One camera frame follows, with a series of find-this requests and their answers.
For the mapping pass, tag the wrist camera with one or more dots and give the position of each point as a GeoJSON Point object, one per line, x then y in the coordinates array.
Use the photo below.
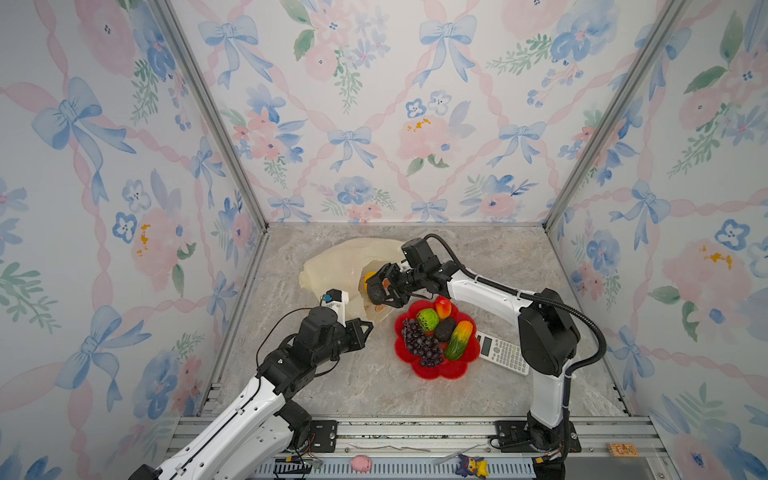
{"type": "Point", "coordinates": [336, 300]}
{"type": "Point", "coordinates": [419, 255]}

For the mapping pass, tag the yellow lemon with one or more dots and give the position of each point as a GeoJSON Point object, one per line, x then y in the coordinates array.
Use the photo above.
{"type": "Point", "coordinates": [367, 277]}

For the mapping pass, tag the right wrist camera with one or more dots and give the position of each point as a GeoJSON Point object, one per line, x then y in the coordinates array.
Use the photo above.
{"type": "Point", "coordinates": [419, 255]}

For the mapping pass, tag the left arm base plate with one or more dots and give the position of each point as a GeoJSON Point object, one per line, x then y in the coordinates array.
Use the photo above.
{"type": "Point", "coordinates": [315, 436]}

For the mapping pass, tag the purple grape bunch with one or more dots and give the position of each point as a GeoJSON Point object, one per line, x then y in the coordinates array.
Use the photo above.
{"type": "Point", "coordinates": [417, 343]}

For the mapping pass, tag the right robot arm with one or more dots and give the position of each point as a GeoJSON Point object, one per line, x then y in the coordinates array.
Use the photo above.
{"type": "Point", "coordinates": [547, 333]}

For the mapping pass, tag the red apple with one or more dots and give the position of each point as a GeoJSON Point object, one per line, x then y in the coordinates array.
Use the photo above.
{"type": "Point", "coordinates": [443, 308]}

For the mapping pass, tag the red flower-shaped bowl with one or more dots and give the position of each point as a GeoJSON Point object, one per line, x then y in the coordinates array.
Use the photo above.
{"type": "Point", "coordinates": [436, 339]}

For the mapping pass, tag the yellow plastic bag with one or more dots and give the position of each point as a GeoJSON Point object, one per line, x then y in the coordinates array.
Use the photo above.
{"type": "Point", "coordinates": [345, 267]}

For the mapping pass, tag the purple yellow toy figure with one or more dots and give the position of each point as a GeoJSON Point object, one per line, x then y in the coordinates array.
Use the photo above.
{"type": "Point", "coordinates": [476, 467]}

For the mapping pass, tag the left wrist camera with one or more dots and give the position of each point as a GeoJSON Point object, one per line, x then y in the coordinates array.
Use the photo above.
{"type": "Point", "coordinates": [336, 300]}

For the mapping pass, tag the pink pig toy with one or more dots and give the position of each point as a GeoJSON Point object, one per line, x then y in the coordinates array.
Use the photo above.
{"type": "Point", "coordinates": [361, 464]}

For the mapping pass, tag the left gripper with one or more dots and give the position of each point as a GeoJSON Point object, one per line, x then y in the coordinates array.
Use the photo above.
{"type": "Point", "coordinates": [357, 339]}

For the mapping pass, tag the aluminium rail frame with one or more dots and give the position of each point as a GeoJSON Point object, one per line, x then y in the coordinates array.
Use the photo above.
{"type": "Point", "coordinates": [428, 448]}

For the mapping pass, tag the dark avocado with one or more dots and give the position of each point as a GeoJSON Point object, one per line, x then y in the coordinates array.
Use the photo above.
{"type": "Point", "coordinates": [377, 292]}

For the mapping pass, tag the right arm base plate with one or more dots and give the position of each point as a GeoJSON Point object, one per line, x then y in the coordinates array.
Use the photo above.
{"type": "Point", "coordinates": [520, 436]}

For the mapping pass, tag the white calculator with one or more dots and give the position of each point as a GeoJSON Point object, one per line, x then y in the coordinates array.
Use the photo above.
{"type": "Point", "coordinates": [502, 353]}

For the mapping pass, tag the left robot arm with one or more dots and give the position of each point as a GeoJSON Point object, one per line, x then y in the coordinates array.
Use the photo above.
{"type": "Point", "coordinates": [263, 420]}

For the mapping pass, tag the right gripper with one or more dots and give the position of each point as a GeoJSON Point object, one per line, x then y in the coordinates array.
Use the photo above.
{"type": "Point", "coordinates": [388, 272]}

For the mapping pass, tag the small wooden tag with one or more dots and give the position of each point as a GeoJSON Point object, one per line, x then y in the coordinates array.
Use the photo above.
{"type": "Point", "coordinates": [623, 450]}

